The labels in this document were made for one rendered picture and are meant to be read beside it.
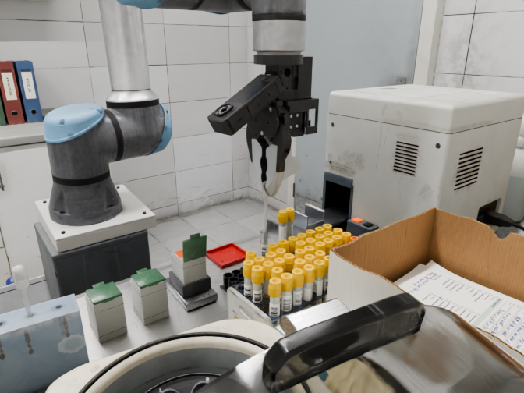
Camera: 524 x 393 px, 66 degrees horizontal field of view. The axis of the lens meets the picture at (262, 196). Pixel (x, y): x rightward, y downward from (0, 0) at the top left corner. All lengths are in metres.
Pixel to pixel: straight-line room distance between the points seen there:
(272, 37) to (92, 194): 0.53
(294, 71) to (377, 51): 1.79
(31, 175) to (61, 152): 1.35
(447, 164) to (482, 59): 1.45
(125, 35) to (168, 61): 2.12
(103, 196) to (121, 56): 0.30
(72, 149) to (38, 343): 0.45
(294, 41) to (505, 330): 0.45
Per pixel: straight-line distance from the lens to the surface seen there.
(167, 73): 3.05
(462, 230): 0.69
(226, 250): 0.83
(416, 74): 2.25
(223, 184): 3.42
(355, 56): 2.49
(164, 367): 0.44
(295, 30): 0.59
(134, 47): 0.95
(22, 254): 2.37
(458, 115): 0.74
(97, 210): 0.93
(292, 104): 0.59
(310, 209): 0.87
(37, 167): 2.24
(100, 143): 0.90
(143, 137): 0.94
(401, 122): 0.77
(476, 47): 2.18
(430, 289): 0.64
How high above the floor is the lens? 1.26
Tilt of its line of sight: 20 degrees down
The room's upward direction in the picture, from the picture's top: straight up
